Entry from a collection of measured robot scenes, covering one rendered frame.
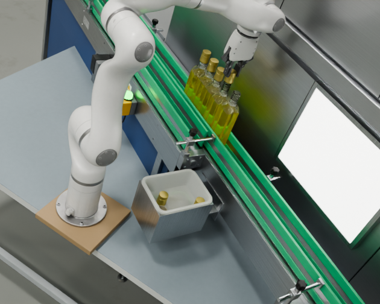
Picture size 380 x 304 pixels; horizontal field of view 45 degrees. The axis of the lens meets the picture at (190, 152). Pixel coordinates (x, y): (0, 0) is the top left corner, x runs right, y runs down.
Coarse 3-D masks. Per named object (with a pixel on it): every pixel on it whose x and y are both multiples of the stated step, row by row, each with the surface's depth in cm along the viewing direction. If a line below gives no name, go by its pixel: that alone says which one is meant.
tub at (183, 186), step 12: (144, 180) 161; (156, 180) 165; (168, 180) 169; (180, 180) 172; (192, 180) 172; (156, 192) 168; (168, 192) 170; (180, 192) 172; (192, 192) 172; (204, 192) 166; (156, 204) 154; (168, 204) 166; (180, 204) 167; (192, 204) 159; (204, 204) 161
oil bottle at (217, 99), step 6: (216, 96) 169; (222, 96) 168; (228, 96) 170; (210, 102) 172; (216, 102) 169; (222, 102) 168; (210, 108) 173; (216, 108) 169; (204, 114) 176; (210, 114) 173; (216, 114) 171; (210, 120) 174; (210, 126) 175
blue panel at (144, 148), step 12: (60, 0) 270; (60, 12) 273; (72, 24) 258; (72, 36) 260; (84, 36) 244; (84, 48) 247; (84, 60) 249; (132, 120) 208; (132, 132) 210; (144, 132) 199; (132, 144) 211; (144, 144) 201; (144, 156) 202; (156, 156) 193
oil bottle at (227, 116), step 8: (224, 104) 166; (224, 112) 166; (232, 112) 165; (216, 120) 171; (224, 120) 167; (232, 120) 169; (216, 128) 172; (224, 128) 170; (224, 136) 173; (224, 144) 177
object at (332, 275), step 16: (160, 48) 211; (176, 64) 201; (176, 80) 203; (240, 144) 171; (240, 160) 172; (256, 176) 165; (272, 192) 159; (272, 208) 160; (288, 208) 153; (288, 224) 154; (304, 240) 149; (320, 256) 144; (320, 272) 144; (336, 272) 139; (336, 288) 140; (352, 288) 135
